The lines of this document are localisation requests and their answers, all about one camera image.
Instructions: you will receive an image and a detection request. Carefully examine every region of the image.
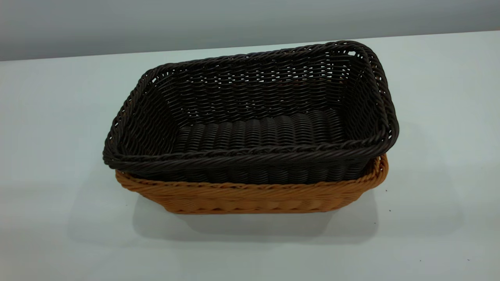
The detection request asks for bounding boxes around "dark brown wicker basket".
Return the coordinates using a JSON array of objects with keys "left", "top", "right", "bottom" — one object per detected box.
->
[{"left": 102, "top": 40, "right": 400, "bottom": 185}]

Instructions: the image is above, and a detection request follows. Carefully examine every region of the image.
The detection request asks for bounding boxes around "orange-brown wicker basket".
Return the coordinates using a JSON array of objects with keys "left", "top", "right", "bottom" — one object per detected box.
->
[{"left": 115, "top": 153, "right": 389, "bottom": 214}]

